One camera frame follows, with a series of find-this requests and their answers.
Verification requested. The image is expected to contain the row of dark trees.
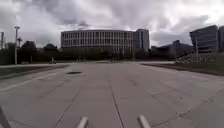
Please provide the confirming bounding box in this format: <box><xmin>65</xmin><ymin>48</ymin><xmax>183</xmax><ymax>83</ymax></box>
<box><xmin>0</xmin><ymin>40</ymin><xmax>151</xmax><ymax>64</ymax></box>

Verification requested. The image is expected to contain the round dark manhole cover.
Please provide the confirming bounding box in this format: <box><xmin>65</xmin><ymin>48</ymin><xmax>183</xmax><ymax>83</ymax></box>
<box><xmin>65</xmin><ymin>70</ymin><xmax>83</xmax><ymax>75</ymax></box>

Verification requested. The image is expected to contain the grass strip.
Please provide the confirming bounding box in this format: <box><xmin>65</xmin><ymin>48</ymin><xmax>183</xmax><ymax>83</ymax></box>
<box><xmin>0</xmin><ymin>64</ymin><xmax>68</xmax><ymax>80</ymax></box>
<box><xmin>141</xmin><ymin>53</ymin><xmax>224</xmax><ymax>77</ymax></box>

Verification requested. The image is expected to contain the low dark building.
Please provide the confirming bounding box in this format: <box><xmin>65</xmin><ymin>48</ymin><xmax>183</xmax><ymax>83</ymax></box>
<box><xmin>150</xmin><ymin>39</ymin><xmax>194</xmax><ymax>60</ymax></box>

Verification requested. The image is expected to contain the tall pale pole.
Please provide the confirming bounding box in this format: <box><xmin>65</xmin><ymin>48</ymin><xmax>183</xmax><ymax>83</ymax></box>
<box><xmin>13</xmin><ymin>25</ymin><xmax>21</xmax><ymax>66</ymax></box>

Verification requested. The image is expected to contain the large curved pale building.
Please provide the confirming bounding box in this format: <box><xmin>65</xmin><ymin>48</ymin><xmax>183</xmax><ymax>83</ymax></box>
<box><xmin>60</xmin><ymin>28</ymin><xmax>151</xmax><ymax>56</ymax></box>

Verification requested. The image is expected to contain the robot's own part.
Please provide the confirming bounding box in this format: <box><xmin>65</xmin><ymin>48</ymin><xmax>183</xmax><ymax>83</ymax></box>
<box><xmin>137</xmin><ymin>114</ymin><xmax>152</xmax><ymax>128</ymax></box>
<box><xmin>76</xmin><ymin>116</ymin><xmax>89</xmax><ymax>128</ymax></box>

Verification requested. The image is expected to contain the dark slanted building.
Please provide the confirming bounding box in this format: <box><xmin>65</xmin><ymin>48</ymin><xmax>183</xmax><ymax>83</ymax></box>
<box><xmin>189</xmin><ymin>24</ymin><xmax>220</xmax><ymax>54</ymax></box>
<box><xmin>218</xmin><ymin>25</ymin><xmax>224</xmax><ymax>53</ymax></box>

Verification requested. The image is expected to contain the grey concrete slab pavement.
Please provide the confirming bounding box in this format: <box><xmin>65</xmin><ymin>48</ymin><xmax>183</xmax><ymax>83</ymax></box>
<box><xmin>0</xmin><ymin>61</ymin><xmax>224</xmax><ymax>128</ymax></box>

